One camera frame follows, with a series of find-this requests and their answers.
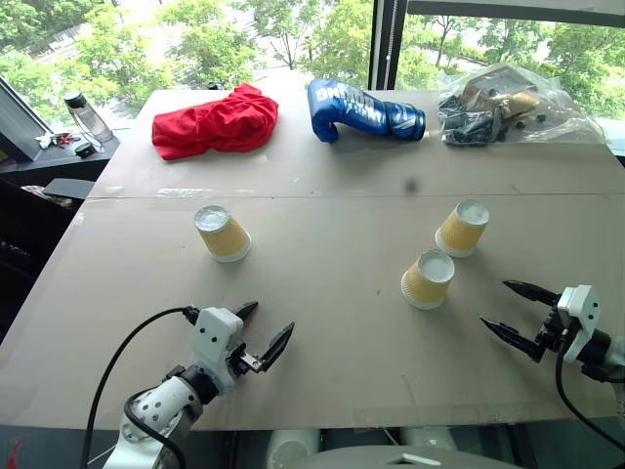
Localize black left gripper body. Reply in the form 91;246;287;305
225;337;269;380

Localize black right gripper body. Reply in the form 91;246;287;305
533;304;573;363

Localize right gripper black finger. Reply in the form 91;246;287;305
479;317;546;364
502;279;561;309

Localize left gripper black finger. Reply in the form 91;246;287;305
231;300;260;325
258;321;296;375

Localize yellow paper cup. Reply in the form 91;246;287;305
193;204;253;265
435;198;491;259
399;248;456;311

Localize white rounded shape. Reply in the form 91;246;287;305
265;428;321;469

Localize grey robot torso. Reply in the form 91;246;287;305
291;445;524;469

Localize clear plastic bag of parts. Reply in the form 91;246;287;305
436;62;607;148

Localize red cloth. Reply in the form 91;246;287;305
150;82;280;162

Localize dark flat panel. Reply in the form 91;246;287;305
42;177;97;201

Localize blue boxing glove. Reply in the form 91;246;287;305
306;77;427;145

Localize clear water bottle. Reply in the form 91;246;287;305
62;91;115;145

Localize black side shelf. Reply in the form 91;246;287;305
0;127;121;188

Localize small red and white items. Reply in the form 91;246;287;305
34;130;82;149

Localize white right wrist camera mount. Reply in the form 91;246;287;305
556;284;602;363

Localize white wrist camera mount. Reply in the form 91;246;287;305
556;284;602;363
188;307;245;393

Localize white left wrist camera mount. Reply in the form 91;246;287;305
188;307;245;393

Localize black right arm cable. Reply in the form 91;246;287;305
555;336;625;456

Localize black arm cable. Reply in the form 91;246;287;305
555;336;625;456
79;305;201;469

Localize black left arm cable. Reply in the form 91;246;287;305
79;305;201;469

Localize black window frame post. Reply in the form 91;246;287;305
367;0;409;92

